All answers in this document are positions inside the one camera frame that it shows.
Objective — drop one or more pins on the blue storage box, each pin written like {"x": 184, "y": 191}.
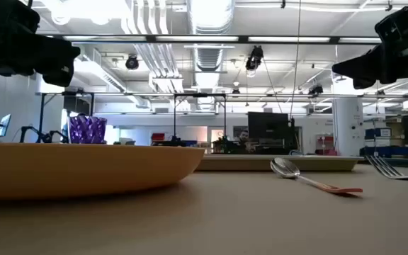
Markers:
{"x": 377, "y": 132}

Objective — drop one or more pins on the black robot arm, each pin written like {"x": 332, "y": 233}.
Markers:
{"x": 39, "y": 135}

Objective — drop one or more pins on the purple faceted cup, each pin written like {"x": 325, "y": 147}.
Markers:
{"x": 88, "y": 129}

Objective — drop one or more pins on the small tilted monitor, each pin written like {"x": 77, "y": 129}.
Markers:
{"x": 4, "y": 125}

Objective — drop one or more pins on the beige plastic tray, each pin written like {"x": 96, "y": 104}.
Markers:
{"x": 246, "y": 163}

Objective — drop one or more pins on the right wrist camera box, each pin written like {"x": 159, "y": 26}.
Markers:
{"x": 364, "y": 82}

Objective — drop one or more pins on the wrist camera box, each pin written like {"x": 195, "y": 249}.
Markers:
{"x": 59, "y": 76}
{"x": 364, "y": 82}

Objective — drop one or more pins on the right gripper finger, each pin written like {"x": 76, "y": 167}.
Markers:
{"x": 363, "y": 58}
{"x": 363, "y": 70}

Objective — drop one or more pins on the silver ventilation duct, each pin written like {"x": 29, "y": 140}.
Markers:
{"x": 209, "y": 56}

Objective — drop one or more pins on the black metal workstation frame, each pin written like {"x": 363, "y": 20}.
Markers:
{"x": 175, "y": 120}
{"x": 42, "y": 117}

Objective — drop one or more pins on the red storage bin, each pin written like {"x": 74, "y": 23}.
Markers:
{"x": 158, "y": 136}

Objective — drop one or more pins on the orange plastic plate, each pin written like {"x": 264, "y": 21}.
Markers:
{"x": 83, "y": 170}

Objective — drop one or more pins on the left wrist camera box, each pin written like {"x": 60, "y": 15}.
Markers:
{"x": 59, "y": 76}

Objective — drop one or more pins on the person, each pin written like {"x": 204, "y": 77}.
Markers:
{"x": 243, "y": 138}

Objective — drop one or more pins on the black hanging camera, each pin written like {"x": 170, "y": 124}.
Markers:
{"x": 254, "y": 58}

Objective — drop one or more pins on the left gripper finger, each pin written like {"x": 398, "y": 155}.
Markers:
{"x": 62, "y": 57}
{"x": 60, "y": 47}

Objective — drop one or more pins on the red shelf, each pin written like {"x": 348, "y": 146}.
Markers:
{"x": 324, "y": 145}

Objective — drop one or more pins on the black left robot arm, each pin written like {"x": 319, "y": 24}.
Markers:
{"x": 2, "y": 16}

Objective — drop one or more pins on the large black display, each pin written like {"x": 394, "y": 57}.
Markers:
{"x": 268, "y": 129}

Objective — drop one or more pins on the white round column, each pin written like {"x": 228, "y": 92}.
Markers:
{"x": 347, "y": 127}

